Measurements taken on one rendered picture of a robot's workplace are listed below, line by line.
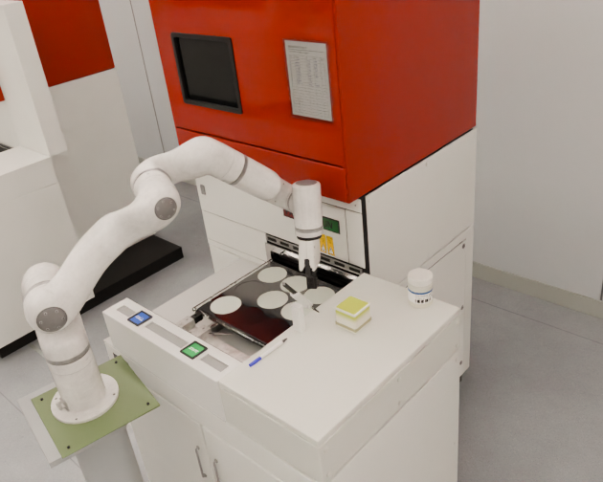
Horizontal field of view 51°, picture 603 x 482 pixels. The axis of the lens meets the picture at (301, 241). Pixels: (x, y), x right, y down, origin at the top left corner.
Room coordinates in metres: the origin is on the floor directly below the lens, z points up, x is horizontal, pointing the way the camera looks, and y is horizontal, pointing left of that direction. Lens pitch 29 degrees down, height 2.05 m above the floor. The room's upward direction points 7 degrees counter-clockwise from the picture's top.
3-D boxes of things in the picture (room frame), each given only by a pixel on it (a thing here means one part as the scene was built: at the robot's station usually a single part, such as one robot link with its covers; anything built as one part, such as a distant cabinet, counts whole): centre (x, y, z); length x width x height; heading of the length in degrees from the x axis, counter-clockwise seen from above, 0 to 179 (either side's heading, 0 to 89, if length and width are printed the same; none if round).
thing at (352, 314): (1.43, -0.12, 1.00); 0.07 x 0.07 x 0.07; 45
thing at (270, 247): (1.86, -0.02, 0.89); 0.44 x 0.02 x 0.10; 44
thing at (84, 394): (1.41, 0.67, 0.92); 0.19 x 0.19 x 0.18
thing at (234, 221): (2.00, 0.09, 1.02); 0.82 x 0.03 x 0.40; 44
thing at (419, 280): (1.50, -0.32, 1.01); 0.07 x 0.07 x 0.10
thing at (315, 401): (1.36, -0.09, 0.89); 0.62 x 0.35 x 0.14; 134
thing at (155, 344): (1.50, 0.42, 0.89); 0.55 x 0.09 x 0.14; 44
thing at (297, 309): (1.45, 0.02, 1.03); 0.06 x 0.04 x 0.13; 134
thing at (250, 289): (1.70, 0.12, 0.90); 0.34 x 0.34 x 0.01; 44
